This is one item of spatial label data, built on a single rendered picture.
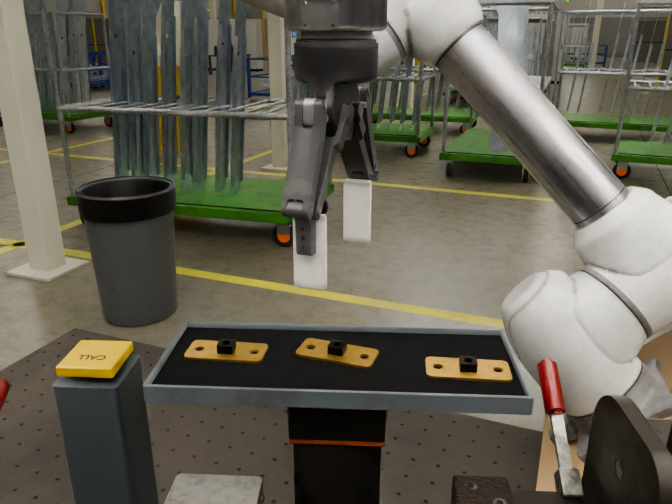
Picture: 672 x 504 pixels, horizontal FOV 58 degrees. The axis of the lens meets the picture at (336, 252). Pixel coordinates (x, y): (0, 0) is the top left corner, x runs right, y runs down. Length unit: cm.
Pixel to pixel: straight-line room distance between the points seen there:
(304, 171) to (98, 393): 33
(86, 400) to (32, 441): 74
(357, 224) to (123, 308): 278
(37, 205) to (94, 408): 356
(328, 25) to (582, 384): 74
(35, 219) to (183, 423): 302
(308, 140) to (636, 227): 68
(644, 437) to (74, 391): 53
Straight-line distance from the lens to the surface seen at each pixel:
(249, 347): 66
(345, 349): 64
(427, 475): 122
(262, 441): 129
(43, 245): 428
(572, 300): 104
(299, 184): 49
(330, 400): 58
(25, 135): 413
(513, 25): 670
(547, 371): 67
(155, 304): 337
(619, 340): 106
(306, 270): 54
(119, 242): 321
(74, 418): 71
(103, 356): 69
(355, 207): 65
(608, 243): 106
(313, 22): 53
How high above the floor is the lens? 148
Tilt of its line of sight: 20 degrees down
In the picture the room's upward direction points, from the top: straight up
